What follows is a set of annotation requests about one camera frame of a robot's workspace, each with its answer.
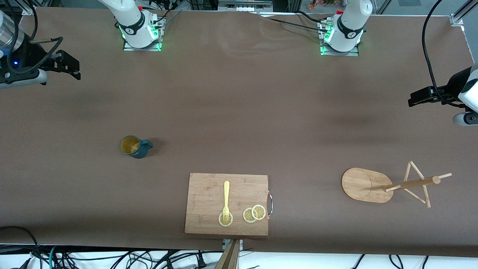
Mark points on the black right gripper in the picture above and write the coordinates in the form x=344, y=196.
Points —
x=30, y=58

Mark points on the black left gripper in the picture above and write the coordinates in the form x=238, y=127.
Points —
x=454, y=86

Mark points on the teal ribbed plastic cup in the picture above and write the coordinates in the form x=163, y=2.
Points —
x=140, y=149

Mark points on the wooden cup rack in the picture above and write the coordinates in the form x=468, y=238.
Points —
x=362, y=185

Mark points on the colourful small objects heap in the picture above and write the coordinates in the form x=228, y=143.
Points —
x=321, y=3

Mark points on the brown table cover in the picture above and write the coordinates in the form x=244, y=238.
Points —
x=239, y=112

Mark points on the bamboo cutting board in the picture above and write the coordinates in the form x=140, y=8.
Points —
x=205, y=194

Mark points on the white power strip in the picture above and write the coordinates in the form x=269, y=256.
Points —
x=244, y=5

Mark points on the yellow plastic fork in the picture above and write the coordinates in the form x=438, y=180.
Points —
x=226, y=194

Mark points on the dried lemon slice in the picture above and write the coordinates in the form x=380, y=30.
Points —
x=220, y=220
x=258, y=212

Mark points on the wooden beam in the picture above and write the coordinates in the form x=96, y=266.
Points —
x=228, y=259

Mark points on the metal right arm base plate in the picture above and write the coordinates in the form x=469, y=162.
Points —
x=129, y=47

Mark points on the aluminium frame profile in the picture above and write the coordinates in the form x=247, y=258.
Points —
x=30, y=10
x=459, y=16

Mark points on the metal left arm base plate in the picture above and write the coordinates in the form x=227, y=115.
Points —
x=338, y=53

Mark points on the small metal bracket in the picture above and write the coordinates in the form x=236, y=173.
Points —
x=241, y=243

